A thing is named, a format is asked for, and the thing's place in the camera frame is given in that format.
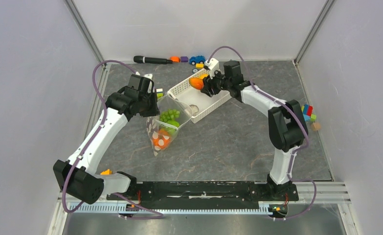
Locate white perforated plastic basket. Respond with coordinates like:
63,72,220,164
167,69,231,123

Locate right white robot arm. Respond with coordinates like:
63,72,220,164
200,60,309,200

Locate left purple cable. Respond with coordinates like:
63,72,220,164
61,60,164,220

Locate purple cable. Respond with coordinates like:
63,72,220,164
207,46,317,221
61,60,164,220

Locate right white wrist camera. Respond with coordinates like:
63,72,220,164
204,58,219,77

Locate orange yellow building block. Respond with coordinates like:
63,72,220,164
100,169,113,175

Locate green toy grapes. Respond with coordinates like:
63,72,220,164
159,109,180,123

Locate yellow toy brick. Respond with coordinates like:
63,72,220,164
195,63,204,69

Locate blue toy car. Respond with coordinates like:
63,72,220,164
189,55,206,65

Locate colourful building block stack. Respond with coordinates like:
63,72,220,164
301,104,316,122

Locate green toy cabbage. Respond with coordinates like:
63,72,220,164
165,120,180,135

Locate black microphone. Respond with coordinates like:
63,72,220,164
133,55,173,65

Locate white cable duct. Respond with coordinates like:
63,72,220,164
75,201,283,215

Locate wooden cube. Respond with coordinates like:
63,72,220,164
311,121,321,131

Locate green white building block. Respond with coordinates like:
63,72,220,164
156,89,164,99

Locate clear dotted zip bag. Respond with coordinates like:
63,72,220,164
146,95,192,156

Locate purple toy block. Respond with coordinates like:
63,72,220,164
180,56,188,63

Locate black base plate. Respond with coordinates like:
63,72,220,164
122,181,299,209

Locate orange toy pumpkin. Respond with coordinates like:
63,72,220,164
151,129,172,151

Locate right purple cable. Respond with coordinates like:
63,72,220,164
207,46,317,221

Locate orange toy block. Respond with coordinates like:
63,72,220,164
170,56,181,63

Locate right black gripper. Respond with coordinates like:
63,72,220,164
201,67,231,98

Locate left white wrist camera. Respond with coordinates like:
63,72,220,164
143,73,153,80

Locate white toy garlic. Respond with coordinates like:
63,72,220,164
190,104,199,116

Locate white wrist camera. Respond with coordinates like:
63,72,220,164
204,58,219,77
143,73,153,80

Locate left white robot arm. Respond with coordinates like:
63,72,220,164
53,73,159,205

